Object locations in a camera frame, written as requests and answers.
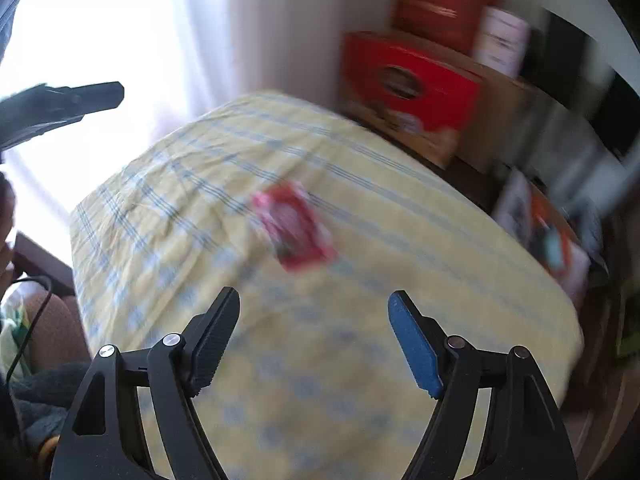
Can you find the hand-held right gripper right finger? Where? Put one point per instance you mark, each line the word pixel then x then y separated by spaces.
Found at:
pixel 415 345

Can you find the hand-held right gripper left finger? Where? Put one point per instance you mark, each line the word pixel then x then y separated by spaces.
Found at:
pixel 215 340

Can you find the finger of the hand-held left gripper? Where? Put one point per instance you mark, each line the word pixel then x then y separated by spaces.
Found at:
pixel 90 97

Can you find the red snack packet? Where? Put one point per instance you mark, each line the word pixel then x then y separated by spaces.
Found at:
pixel 295 230

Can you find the white curtain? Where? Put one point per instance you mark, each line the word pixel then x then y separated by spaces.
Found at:
pixel 175 35

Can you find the cardboard box of clutter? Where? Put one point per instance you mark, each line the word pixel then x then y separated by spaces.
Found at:
pixel 545 240

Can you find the yellow plaid tablecloth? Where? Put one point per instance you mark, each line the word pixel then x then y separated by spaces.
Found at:
pixel 350 185

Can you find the pale green plastic bag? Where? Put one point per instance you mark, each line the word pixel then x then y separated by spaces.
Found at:
pixel 12 325

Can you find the large brown cardboard box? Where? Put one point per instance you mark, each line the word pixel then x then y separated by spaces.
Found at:
pixel 500 120

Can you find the red gift box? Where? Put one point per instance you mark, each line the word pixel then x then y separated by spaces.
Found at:
pixel 410 80

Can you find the white pink box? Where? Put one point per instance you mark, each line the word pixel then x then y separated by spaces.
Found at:
pixel 500 42

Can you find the black speaker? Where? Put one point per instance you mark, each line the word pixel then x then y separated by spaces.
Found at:
pixel 565 55

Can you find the red gift bag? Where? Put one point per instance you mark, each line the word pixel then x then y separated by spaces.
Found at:
pixel 440 0

